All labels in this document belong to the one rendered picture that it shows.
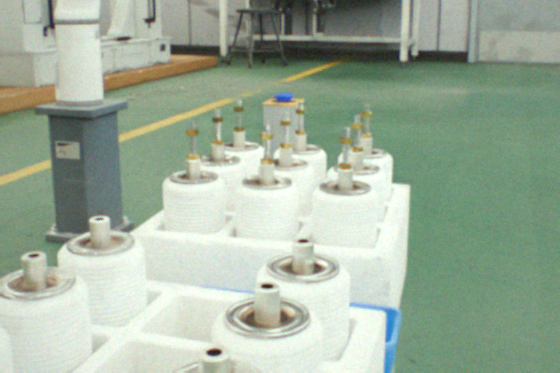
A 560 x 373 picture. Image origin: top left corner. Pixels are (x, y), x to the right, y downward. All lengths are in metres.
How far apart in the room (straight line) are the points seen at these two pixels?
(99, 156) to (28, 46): 2.36
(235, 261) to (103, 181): 0.59
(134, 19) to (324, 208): 4.02
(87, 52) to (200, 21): 5.37
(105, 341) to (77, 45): 0.85
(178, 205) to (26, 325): 0.42
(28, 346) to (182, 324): 0.23
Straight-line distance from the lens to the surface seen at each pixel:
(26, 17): 3.80
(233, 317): 0.60
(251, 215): 0.99
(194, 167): 1.04
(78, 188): 1.52
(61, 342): 0.68
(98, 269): 0.76
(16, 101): 3.53
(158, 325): 0.80
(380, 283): 0.96
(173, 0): 6.96
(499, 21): 6.17
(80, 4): 1.52
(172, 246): 1.02
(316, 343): 0.59
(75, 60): 1.49
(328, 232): 0.98
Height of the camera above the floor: 0.52
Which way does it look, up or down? 13 degrees down
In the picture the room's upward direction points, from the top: straight up
